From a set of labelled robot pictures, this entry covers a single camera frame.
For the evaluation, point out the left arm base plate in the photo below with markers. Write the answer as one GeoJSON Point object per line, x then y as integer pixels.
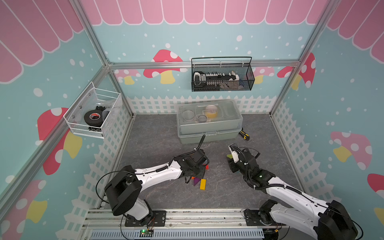
{"type": "Point", "coordinates": [153, 219]}

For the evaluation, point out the black wire mesh basket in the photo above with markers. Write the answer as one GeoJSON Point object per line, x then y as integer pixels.
{"type": "Point", "coordinates": [240, 65]}

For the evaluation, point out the yellow black screwdriver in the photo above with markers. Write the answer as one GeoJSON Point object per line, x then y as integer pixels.
{"type": "Point", "coordinates": [244, 135]}

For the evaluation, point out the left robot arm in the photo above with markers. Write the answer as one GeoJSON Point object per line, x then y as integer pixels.
{"type": "Point", "coordinates": [123, 190]}

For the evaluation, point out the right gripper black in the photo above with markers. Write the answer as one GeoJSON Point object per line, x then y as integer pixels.
{"type": "Point", "coordinates": [231, 165]}

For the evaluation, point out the black tape roll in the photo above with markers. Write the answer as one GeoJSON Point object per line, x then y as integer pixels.
{"type": "Point", "coordinates": [94, 118]}

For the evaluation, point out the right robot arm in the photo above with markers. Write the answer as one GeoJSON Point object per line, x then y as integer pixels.
{"type": "Point", "coordinates": [315, 217]}

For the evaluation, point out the white wire basket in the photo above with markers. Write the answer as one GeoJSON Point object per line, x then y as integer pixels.
{"type": "Point", "coordinates": [92, 98]}

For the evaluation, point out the green lit circuit board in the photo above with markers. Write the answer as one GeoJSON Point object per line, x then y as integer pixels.
{"type": "Point", "coordinates": [146, 233]}

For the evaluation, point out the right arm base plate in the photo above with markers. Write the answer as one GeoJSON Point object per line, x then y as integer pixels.
{"type": "Point", "coordinates": [254, 218]}

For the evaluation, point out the white black tool in basket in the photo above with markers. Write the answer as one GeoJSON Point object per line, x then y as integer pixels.
{"type": "Point", "coordinates": [215, 80]}

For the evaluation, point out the yellow block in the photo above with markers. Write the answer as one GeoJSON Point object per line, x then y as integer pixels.
{"type": "Point", "coordinates": [203, 184]}

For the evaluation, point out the purple triangle block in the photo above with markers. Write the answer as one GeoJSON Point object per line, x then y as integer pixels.
{"type": "Point", "coordinates": [196, 181]}

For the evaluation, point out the translucent plastic storage box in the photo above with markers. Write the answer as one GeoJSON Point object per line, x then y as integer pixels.
{"type": "Point", "coordinates": [217, 120]}

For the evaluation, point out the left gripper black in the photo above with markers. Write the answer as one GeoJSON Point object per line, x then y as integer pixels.
{"type": "Point", "coordinates": [201, 174]}

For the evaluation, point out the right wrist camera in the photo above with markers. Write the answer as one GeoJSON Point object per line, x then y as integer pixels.
{"type": "Point", "coordinates": [234, 152]}

